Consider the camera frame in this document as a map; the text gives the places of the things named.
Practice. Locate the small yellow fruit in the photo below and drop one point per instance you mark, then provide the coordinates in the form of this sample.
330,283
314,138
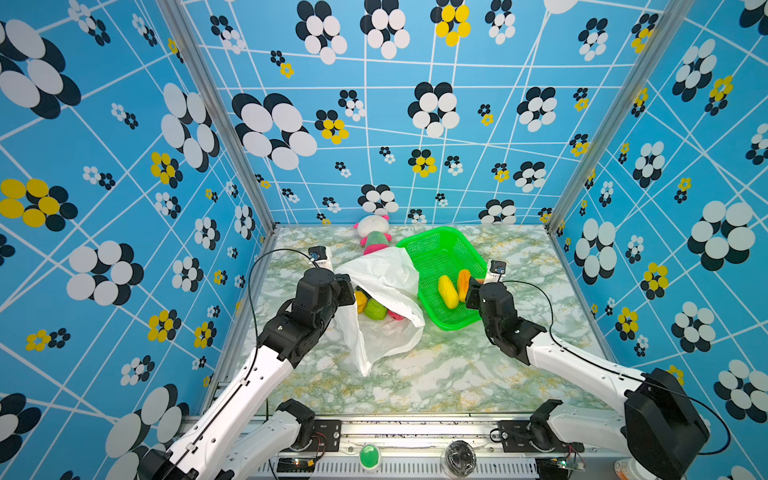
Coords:
361,301

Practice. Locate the aluminium front rail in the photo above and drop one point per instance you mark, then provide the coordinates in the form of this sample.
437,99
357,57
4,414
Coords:
411,448

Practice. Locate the pink white plush toy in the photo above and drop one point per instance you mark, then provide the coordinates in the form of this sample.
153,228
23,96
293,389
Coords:
373,231

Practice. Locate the yellow lemon fruit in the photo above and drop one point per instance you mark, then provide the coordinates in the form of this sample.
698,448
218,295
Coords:
448,292

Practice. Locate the green lime fruit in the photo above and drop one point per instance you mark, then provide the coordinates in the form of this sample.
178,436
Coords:
375,310

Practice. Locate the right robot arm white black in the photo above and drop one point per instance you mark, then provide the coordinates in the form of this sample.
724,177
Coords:
652,419

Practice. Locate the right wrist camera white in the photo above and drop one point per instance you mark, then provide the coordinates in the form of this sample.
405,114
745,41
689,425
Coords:
495,272

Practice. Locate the red lychee fruit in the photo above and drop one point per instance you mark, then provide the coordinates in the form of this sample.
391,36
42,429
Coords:
395,316

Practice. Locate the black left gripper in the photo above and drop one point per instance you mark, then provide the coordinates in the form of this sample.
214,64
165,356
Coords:
342,284

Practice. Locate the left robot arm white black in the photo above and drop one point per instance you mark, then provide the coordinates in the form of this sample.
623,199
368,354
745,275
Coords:
217,445

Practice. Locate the round silver knob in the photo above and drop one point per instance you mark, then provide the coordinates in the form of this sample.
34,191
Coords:
458,460

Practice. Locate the aluminium frame post right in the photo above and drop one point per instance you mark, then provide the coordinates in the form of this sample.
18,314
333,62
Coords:
670,22

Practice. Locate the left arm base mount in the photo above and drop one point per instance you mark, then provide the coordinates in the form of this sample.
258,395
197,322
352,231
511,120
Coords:
314,433

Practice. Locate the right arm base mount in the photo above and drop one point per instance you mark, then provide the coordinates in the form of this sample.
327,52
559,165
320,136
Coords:
522,435

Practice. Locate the green push button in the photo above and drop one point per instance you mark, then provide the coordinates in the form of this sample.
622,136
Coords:
370,458

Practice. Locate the aluminium frame post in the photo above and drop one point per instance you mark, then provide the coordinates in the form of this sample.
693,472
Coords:
670,22
180,28

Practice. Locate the white orange container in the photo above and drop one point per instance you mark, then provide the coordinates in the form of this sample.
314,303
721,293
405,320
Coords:
629,469

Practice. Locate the white plastic bag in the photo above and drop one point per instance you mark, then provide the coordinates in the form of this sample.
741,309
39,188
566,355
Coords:
385,319

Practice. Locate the aluminium frame post left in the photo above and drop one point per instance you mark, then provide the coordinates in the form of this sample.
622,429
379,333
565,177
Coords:
180,28

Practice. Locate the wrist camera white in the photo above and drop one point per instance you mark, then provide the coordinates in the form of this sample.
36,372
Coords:
321,257
495,272

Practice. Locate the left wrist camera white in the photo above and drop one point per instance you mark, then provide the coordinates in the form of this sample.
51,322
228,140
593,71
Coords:
321,257

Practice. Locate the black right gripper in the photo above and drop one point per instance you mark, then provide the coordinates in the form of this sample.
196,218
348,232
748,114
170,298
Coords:
475,292

